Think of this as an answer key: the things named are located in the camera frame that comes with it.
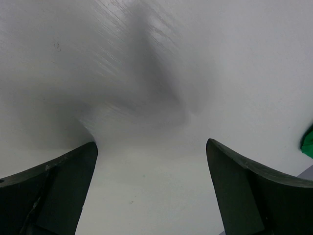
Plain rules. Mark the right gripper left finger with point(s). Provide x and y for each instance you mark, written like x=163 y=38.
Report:
x=48 y=199

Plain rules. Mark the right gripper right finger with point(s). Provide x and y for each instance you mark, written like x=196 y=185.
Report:
x=255 y=199

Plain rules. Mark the green t shirt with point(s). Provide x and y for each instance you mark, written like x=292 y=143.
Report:
x=306 y=143

